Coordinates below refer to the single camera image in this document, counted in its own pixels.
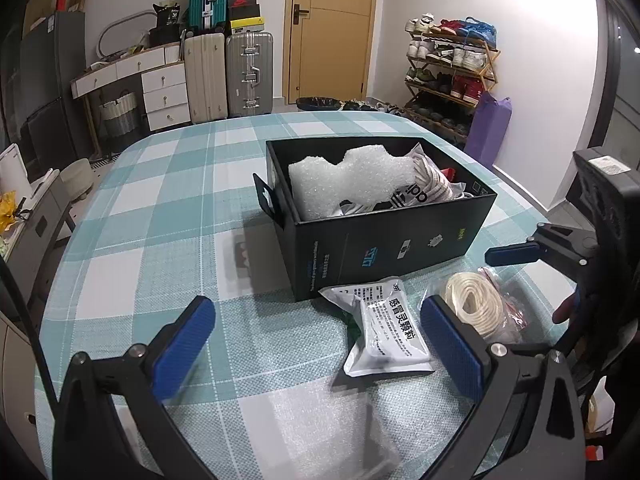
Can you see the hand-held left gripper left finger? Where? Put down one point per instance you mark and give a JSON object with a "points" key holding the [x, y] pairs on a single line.
{"points": [[182, 345]]}

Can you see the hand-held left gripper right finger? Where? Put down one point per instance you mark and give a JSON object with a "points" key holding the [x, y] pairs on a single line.
{"points": [[450, 350]]}

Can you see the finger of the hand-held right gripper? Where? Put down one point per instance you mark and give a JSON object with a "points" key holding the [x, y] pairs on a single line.
{"points": [[510, 254]]}

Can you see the white foil medicine packet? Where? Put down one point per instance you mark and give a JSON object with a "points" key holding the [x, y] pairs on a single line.
{"points": [[390, 330]]}

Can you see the striped black white sock package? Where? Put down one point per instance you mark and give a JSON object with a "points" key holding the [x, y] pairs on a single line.
{"points": [[420, 185]]}

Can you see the black cardboard box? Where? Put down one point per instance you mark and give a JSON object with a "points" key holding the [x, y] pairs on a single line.
{"points": [[380, 255]]}

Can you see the white foam sheet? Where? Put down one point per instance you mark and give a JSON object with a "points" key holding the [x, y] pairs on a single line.
{"points": [[345, 180]]}

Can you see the person's right hand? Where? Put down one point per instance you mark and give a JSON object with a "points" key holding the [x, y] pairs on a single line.
{"points": [[564, 311]]}

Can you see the teal white checked tablecloth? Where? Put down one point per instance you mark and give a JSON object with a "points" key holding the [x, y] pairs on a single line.
{"points": [[165, 240]]}

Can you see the clear printed plastic bag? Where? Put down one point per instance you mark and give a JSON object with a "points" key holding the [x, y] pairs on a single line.
{"points": [[340, 295]]}

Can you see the purple bag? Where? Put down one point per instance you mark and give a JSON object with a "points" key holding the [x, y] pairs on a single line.
{"points": [[489, 130]]}

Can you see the clear bubble wrap sheet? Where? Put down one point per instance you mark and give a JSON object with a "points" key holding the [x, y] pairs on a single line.
{"points": [[310, 420]]}

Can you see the dark glass door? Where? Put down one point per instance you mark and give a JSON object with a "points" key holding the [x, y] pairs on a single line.
{"points": [[622, 85]]}

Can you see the beige cabinet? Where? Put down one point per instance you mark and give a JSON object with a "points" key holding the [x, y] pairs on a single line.
{"points": [[15, 385]]}

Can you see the grey side cabinet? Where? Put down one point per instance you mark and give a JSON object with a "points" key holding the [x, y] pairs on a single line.
{"points": [[37, 230]]}

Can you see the wooden shoe rack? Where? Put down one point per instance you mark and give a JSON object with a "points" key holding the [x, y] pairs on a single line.
{"points": [[487, 67]]}

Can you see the round beige stool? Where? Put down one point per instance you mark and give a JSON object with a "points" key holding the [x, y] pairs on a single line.
{"points": [[76, 180]]}

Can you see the loose pairs of shoes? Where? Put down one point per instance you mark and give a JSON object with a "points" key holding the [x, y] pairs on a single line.
{"points": [[372, 107]]}

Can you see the rows of shoes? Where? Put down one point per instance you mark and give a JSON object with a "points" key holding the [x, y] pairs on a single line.
{"points": [[445, 60]]}

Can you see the woven laundry basket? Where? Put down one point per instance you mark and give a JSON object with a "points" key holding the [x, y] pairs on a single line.
{"points": [[117, 115]]}

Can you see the white desk with drawers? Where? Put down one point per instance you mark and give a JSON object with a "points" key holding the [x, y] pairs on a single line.
{"points": [[165, 95]]}

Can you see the beige suitcase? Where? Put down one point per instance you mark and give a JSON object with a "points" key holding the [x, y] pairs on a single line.
{"points": [[205, 80]]}

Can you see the tan wooden door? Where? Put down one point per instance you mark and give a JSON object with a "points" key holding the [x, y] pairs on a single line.
{"points": [[330, 45]]}

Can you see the silver suitcase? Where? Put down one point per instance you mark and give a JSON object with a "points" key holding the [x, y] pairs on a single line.
{"points": [[249, 75]]}

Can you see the grey refrigerator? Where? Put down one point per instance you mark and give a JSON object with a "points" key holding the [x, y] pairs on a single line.
{"points": [[52, 85]]}

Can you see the black storage box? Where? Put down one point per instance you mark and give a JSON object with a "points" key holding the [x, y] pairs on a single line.
{"points": [[165, 36]]}

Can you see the white oval mirror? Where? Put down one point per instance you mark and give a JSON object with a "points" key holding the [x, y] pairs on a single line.
{"points": [[112, 27]]}

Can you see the yellow black shoe box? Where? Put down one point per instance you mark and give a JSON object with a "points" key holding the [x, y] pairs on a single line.
{"points": [[247, 25]]}

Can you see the black cat-ear bag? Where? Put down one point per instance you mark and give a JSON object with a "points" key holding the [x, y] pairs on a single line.
{"points": [[166, 16]]}

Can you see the red black shoe box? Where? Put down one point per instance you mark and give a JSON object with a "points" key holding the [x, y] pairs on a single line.
{"points": [[243, 2]]}

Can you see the flat brown cardboard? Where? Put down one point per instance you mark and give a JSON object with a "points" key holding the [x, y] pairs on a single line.
{"points": [[40, 12]]}

